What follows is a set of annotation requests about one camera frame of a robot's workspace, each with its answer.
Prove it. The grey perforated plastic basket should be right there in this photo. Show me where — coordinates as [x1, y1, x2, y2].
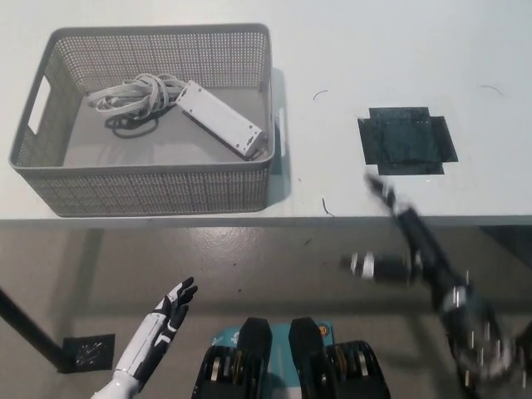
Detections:
[8, 22, 288, 218]

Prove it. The black tape patch on table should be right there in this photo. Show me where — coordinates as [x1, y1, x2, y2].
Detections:
[357, 106, 459, 176]

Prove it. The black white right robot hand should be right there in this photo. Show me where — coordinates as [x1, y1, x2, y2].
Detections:
[340, 172, 473, 313]

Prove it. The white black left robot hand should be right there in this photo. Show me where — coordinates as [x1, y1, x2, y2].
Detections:
[112, 277, 200, 382]

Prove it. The white power strip with cord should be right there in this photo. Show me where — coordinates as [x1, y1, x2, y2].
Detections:
[86, 73, 267, 161]

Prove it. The black table leg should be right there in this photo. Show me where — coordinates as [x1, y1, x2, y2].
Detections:
[0, 286, 70, 373]

